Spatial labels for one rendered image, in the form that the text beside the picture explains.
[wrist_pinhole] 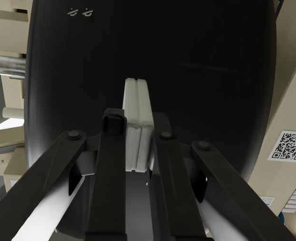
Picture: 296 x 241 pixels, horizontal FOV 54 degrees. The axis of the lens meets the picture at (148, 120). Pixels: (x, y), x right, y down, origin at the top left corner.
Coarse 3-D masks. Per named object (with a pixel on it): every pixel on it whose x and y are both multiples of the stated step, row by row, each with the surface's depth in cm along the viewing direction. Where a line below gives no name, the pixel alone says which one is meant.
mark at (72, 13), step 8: (72, 0) 28; (80, 0) 28; (88, 0) 28; (96, 0) 28; (72, 8) 28; (80, 8) 28; (88, 8) 28; (72, 16) 28; (80, 16) 28; (88, 16) 28
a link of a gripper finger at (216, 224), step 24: (192, 144) 14; (216, 168) 13; (216, 192) 12; (240, 192) 11; (216, 216) 12; (240, 216) 10; (264, 216) 10; (216, 240) 12; (240, 240) 10; (264, 240) 9; (288, 240) 9
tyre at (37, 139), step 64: (64, 0) 28; (128, 0) 28; (192, 0) 29; (256, 0) 31; (64, 64) 28; (128, 64) 28; (256, 64) 30; (64, 128) 29; (192, 128) 30; (256, 128) 32; (128, 192) 33
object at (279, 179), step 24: (288, 0) 50; (288, 24) 50; (288, 48) 49; (288, 72) 49; (288, 96) 49; (288, 120) 52; (264, 144) 55; (264, 168) 59; (288, 168) 60; (264, 192) 64; (288, 192) 64
